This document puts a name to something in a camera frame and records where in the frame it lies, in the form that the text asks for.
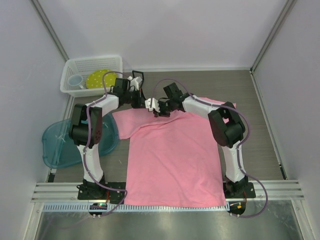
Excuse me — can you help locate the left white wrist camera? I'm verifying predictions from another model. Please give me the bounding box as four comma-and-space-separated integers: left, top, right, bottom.
127, 76, 143, 92

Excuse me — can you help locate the white slotted cable duct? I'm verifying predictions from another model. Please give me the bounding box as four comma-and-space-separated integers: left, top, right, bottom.
42, 202, 230, 214

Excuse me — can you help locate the purple cable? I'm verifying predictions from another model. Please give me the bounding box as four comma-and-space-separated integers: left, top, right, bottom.
83, 70, 133, 217
151, 78, 270, 221

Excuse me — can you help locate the pink t-shirt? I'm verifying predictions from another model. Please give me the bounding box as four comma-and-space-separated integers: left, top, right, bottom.
113, 108, 226, 208

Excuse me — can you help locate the black brooch box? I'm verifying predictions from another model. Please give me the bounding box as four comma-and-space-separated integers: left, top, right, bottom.
130, 70, 145, 91

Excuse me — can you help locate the white plastic basket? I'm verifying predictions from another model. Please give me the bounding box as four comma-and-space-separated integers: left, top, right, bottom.
60, 55, 123, 98

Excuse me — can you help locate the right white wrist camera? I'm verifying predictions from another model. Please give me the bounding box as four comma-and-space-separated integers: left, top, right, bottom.
144, 97, 160, 113

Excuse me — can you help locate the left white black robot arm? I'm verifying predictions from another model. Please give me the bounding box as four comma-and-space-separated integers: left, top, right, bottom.
68, 76, 146, 200

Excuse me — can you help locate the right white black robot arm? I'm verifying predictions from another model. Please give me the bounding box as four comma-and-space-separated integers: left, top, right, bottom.
145, 83, 249, 198

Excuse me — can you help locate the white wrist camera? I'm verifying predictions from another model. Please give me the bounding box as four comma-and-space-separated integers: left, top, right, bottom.
127, 76, 143, 92
144, 97, 160, 113

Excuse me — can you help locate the light blue mug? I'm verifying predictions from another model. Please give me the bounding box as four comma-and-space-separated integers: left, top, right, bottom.
67, 74, 85, 90

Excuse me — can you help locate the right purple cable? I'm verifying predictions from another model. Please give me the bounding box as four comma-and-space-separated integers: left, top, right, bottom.
151, 78, 270, 221

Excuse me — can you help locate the teal transparent plastic bin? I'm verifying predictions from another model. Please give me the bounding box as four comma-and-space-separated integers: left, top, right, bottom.
42, 113, 120, 169

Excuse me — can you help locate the yellow-green dotted plate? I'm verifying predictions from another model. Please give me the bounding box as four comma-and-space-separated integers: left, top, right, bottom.
85, 69, 118, 89

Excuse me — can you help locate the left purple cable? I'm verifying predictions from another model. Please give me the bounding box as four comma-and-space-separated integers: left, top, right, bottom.
83, 70, 133, 217

